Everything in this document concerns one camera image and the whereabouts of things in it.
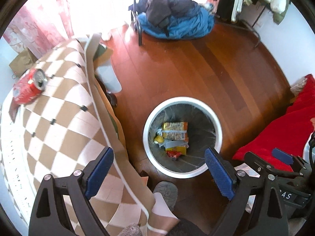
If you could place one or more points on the black striped hanging garment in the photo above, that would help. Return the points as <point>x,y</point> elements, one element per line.
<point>225,0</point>

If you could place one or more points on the pink floral curtain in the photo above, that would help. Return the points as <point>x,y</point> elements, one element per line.
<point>32,27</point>

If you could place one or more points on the white round trash bin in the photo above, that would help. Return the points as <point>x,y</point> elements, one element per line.
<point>183,99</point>

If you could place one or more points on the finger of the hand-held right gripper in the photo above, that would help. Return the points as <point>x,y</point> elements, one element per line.
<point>283,155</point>
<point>256,161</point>

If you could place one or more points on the black bin liner bag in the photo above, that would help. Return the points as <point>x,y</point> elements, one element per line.
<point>201,132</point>

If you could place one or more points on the crushed red drink can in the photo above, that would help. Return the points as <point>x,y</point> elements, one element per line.
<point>27,86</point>

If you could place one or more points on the small red snack wrapper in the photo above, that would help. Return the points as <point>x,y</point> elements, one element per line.
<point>173,154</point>

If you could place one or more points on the yellow green snack packet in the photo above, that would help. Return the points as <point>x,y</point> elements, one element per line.
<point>174,131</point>

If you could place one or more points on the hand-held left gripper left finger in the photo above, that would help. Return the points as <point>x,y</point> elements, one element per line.
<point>98,174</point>

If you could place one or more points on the blue garment pile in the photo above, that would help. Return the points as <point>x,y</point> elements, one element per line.
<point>194,27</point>

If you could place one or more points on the red blanket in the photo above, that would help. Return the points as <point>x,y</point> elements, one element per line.
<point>283,132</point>

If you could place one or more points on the brown checkered tablecloth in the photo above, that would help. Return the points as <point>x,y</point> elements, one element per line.
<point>61,118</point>

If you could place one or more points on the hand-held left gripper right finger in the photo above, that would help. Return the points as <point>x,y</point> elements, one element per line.
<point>219,174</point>

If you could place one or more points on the grey slipper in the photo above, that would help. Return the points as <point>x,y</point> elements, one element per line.
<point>130,229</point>
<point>166,193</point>

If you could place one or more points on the white blue carton box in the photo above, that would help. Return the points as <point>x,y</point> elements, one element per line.
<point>172,143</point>

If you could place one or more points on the brown paper bag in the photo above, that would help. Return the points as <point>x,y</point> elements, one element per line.
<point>23,60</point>

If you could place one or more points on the black jacket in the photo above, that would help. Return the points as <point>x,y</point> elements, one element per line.
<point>169,5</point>

